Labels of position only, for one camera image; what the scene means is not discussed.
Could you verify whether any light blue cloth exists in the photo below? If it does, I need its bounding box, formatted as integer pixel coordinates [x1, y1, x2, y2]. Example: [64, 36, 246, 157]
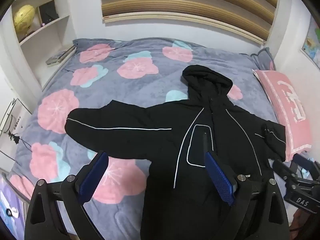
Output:
[300, 157, 317, 178]

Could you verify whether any black picture frame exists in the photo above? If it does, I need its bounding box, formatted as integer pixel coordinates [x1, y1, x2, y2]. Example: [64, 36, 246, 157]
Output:
[37, 0, 59, 24]

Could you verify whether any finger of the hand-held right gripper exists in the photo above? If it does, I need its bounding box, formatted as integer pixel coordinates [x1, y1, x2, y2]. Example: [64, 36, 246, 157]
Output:
[291, 153, 312, 174]
[272, 159, 299, 182]

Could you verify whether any yellow globe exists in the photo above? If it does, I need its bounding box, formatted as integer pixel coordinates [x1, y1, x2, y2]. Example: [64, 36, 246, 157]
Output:
[13, 4, 35, 34]

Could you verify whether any pink pillow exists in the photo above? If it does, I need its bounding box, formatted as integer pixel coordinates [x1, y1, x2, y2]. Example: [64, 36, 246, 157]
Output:
[252, 69, 313, 162]

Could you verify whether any black hooded jacket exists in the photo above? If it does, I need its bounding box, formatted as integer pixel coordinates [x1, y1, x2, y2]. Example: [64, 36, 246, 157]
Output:
[64, 65, 287, 240]

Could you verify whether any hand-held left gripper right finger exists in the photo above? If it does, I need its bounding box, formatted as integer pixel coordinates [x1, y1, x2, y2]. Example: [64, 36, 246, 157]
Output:
[204, 151, 292, 240]

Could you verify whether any brown striped window blind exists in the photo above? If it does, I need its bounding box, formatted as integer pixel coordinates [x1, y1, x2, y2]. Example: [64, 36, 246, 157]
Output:
[99, 0, 279, 46]

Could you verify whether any light blue map poster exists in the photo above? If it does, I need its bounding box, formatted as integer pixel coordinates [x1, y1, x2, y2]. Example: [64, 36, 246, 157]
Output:
[301, 17, 320, 70]

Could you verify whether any grey floral blanket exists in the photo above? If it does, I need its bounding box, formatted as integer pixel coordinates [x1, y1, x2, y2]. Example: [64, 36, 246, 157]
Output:
[6, 38, 293, 235]

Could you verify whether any stack of flat books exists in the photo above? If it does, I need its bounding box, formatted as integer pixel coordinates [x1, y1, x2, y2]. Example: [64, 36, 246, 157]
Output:
[46, 45, 76, 67]

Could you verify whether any black line wall decal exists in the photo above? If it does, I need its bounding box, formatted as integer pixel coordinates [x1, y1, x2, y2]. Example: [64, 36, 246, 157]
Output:
[0, 100, 33, 155]

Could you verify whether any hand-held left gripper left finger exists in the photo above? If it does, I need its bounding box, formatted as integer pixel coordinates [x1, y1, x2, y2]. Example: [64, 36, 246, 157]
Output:
[25, 151, 110, 240]

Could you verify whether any grey pillow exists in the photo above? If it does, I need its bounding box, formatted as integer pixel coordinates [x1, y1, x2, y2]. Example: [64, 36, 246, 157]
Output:
[251, 47, 275, 72]

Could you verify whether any white wall shelf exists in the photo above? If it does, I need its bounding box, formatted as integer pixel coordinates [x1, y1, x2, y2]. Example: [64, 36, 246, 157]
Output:
[10, 0, 75, 65]

